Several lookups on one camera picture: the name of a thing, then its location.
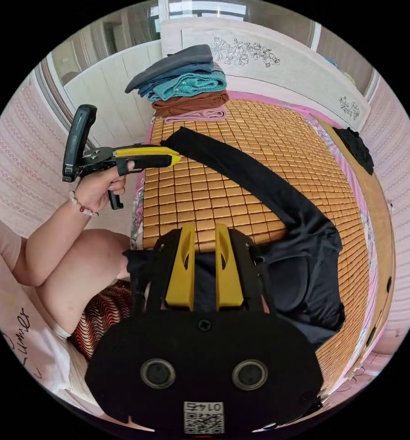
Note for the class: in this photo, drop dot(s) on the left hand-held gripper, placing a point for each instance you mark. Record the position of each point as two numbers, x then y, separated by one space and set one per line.
98 158

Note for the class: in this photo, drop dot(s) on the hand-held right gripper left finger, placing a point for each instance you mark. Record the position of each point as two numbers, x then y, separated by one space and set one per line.
181 275

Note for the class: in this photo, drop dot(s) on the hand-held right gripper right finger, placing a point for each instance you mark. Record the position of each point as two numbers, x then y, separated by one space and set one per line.
227 278

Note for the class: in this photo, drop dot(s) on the black long sleeve shirt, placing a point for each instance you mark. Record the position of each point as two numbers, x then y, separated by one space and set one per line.
308 261

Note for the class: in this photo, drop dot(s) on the person's left forearm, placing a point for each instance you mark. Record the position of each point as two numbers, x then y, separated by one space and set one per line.
50 244

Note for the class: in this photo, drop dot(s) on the person's left hand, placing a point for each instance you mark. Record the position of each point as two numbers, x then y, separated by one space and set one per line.
96 190

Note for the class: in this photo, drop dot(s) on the pile of clothes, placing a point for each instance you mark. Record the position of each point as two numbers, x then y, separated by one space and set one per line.
187 86

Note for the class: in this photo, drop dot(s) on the person's body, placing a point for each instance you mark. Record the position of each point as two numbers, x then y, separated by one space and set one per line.
77 275

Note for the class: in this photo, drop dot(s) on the bed with woven mat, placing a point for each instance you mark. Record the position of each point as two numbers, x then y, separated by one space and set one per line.
259 137

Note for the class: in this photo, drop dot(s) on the window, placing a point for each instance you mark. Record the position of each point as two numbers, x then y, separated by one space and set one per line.
225 8

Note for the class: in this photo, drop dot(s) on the small black garment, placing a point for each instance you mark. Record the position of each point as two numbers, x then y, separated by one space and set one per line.
357 149

